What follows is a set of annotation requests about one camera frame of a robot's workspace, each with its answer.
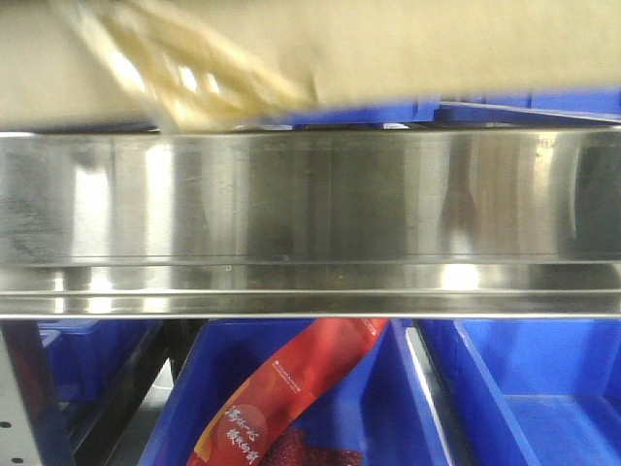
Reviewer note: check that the brown cardboard carton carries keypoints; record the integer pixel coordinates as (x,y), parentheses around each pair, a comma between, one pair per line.
(203,65)

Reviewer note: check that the stainless steel shelf front rail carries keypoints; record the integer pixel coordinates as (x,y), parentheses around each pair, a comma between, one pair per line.
(503,222)

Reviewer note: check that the blue plastic bin centre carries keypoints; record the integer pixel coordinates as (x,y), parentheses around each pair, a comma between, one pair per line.
(599,106)

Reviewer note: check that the red printed bag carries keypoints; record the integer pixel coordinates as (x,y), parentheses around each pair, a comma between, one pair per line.
(252,419)

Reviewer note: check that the blue bin lower shelf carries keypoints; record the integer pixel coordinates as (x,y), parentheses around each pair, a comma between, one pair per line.
(329,391)

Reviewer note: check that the blue bin lower right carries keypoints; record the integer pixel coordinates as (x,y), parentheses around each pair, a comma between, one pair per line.
(532,392)

